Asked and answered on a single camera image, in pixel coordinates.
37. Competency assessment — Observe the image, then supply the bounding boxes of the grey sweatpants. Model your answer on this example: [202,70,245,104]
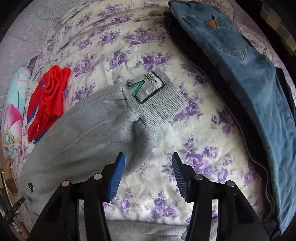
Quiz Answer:
[18,69,188,240]

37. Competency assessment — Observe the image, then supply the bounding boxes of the floral pink teal pillow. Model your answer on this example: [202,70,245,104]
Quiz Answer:
[1,67,31,159]

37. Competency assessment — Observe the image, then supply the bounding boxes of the red blue sports shorts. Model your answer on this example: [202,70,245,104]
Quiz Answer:
[27,65,71,144]

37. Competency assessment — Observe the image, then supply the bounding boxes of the blue denim jeans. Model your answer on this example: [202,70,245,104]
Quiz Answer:
[167,0,296,236]

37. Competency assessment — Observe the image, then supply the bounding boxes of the purple floral bed quilt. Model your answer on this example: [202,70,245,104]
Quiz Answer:
[9,0,296,227]

